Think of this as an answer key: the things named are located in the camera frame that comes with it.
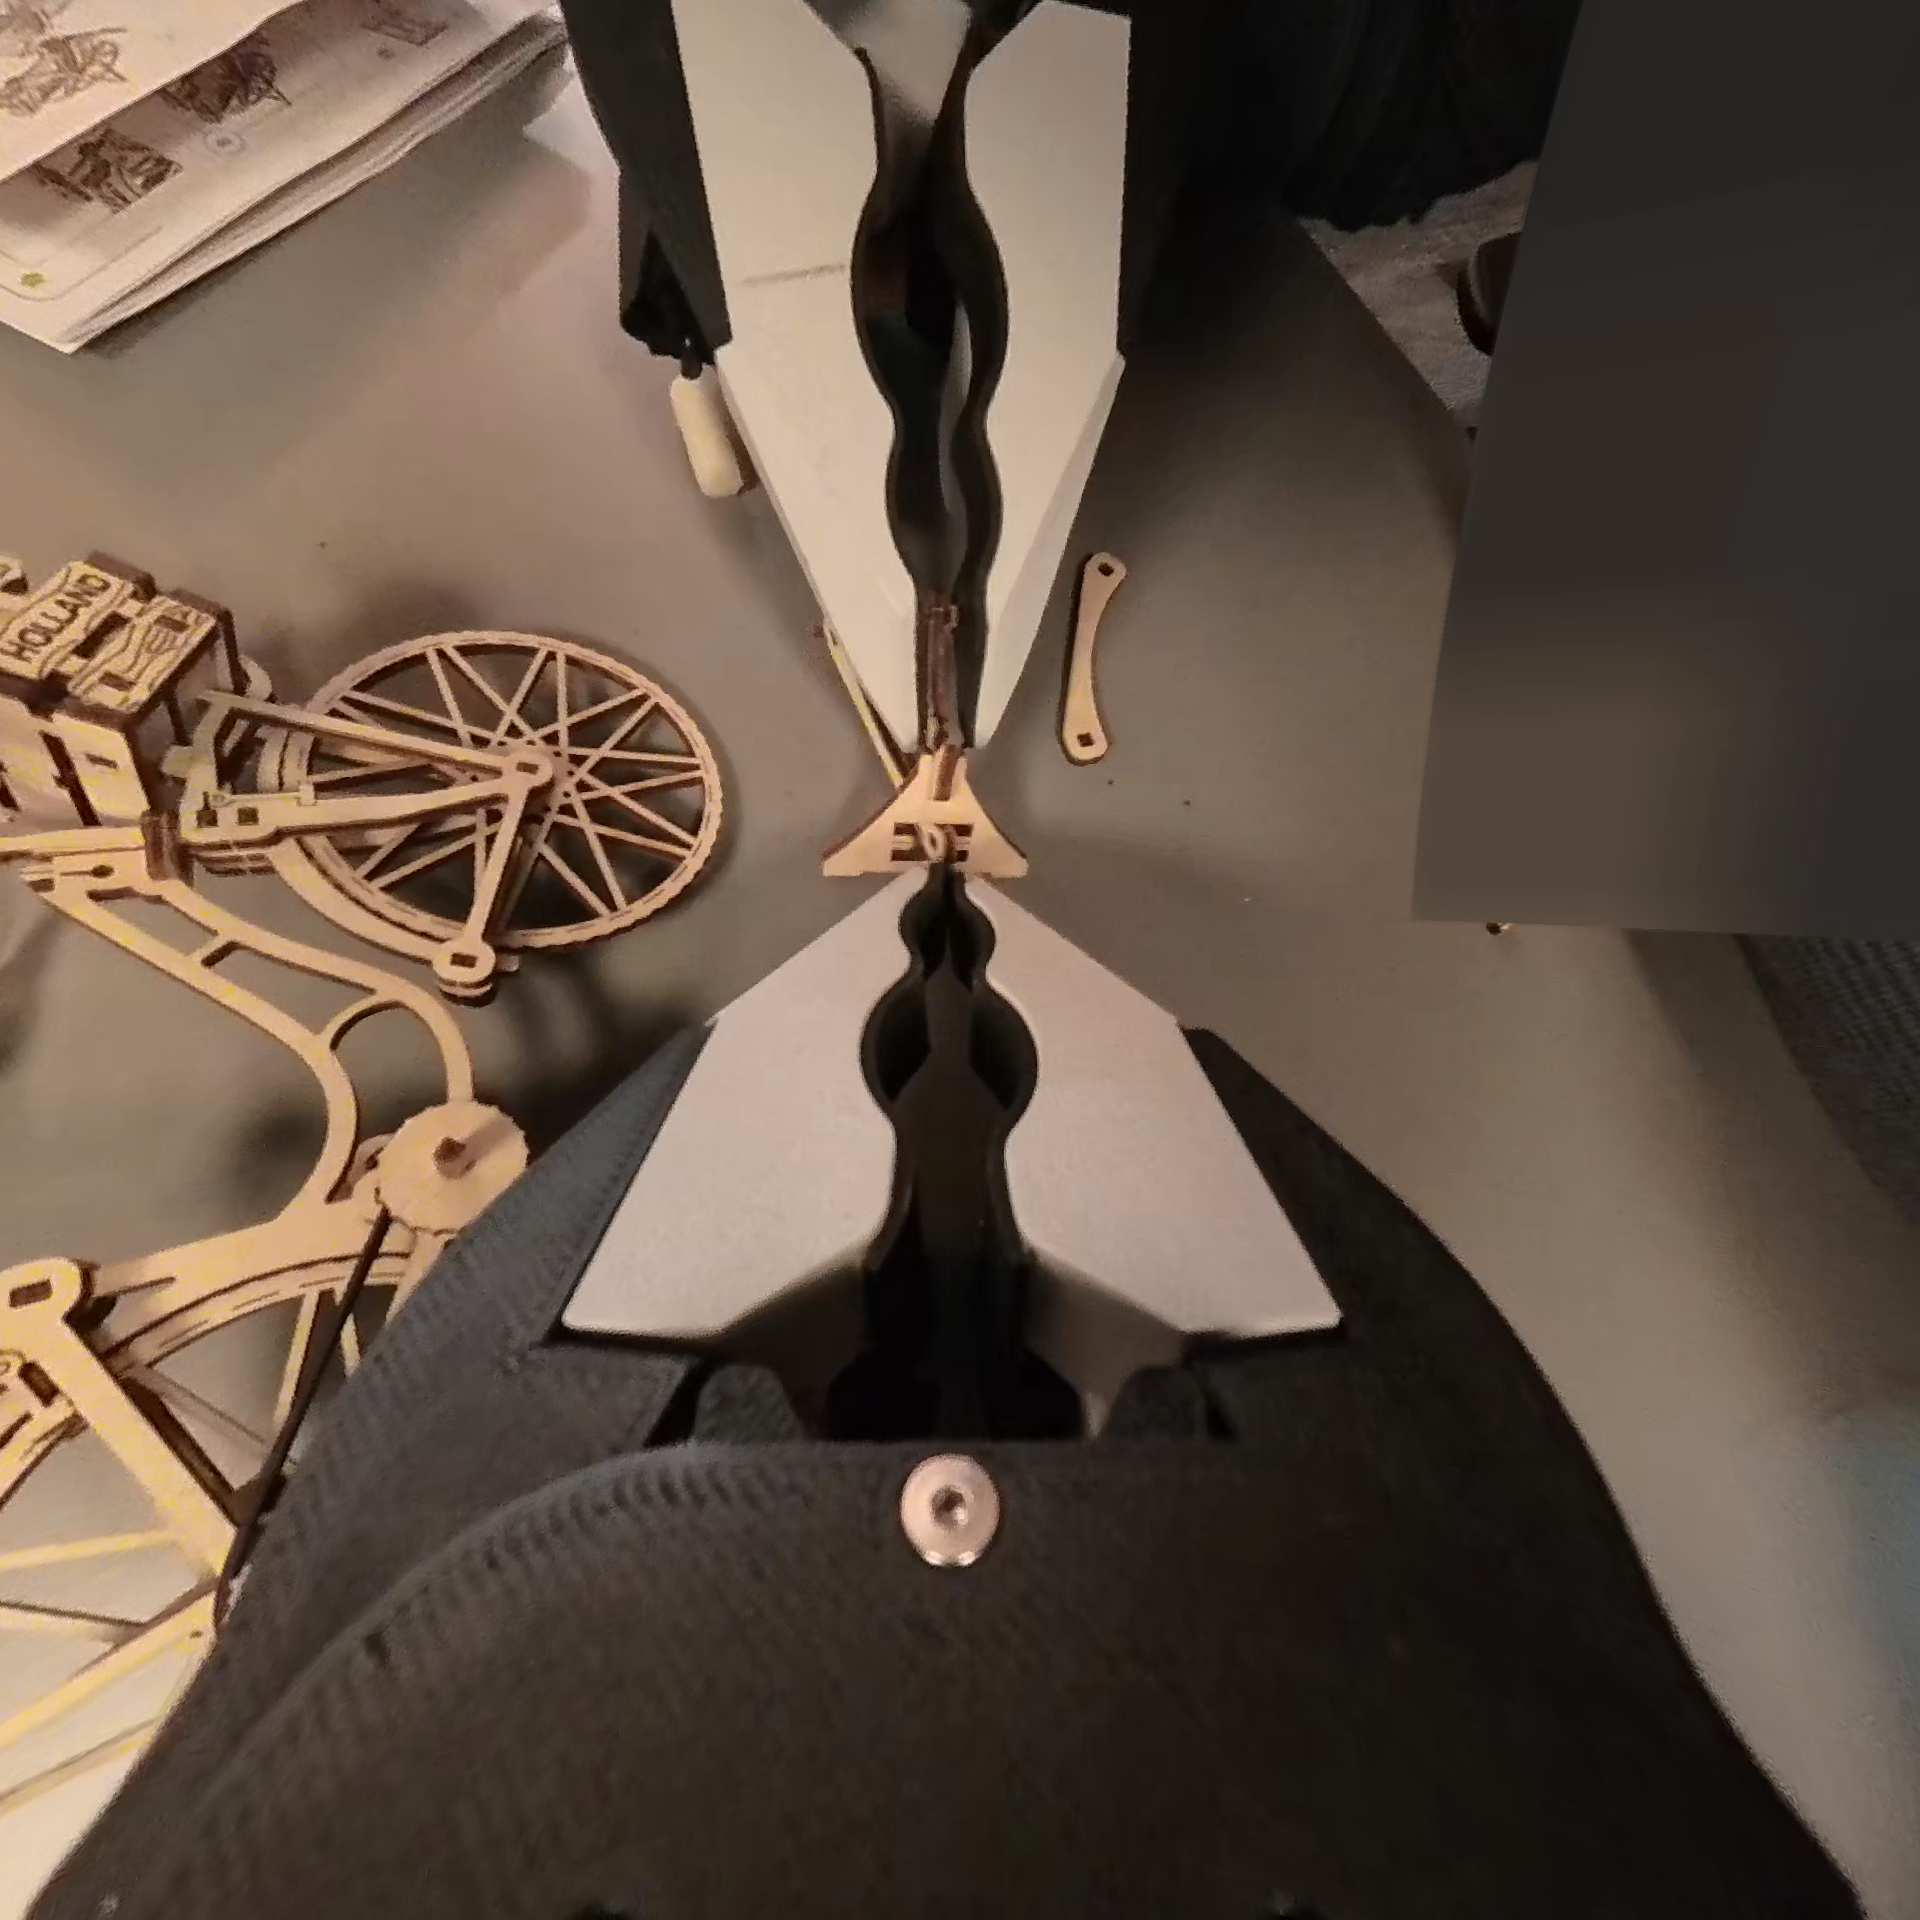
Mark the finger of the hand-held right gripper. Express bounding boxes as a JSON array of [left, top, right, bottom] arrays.
[[681, 0, 939, 751], [921, 0, 1132, 751]]

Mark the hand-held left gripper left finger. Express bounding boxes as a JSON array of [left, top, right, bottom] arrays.
[[557, 877, 923, 1404]]

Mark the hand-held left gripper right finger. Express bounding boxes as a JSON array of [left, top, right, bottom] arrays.
[[960, 877, 1345, 1427]]

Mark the wooden model stand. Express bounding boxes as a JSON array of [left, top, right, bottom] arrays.
[[814, 599, 1034, 885]]

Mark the wooden bicycle model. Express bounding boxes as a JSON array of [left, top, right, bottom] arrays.
[[0, 546, 734, 1765]]

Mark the curved wooden strip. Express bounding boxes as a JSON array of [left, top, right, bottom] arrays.
[[1059, 552, 1129, 763]]

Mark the white instruction booklet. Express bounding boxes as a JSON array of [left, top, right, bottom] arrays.
[[0, 0, 569, 357]]

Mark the person's dark knit sweater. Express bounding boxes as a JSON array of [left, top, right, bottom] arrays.
[[1739, 930, 1920, 1202]]

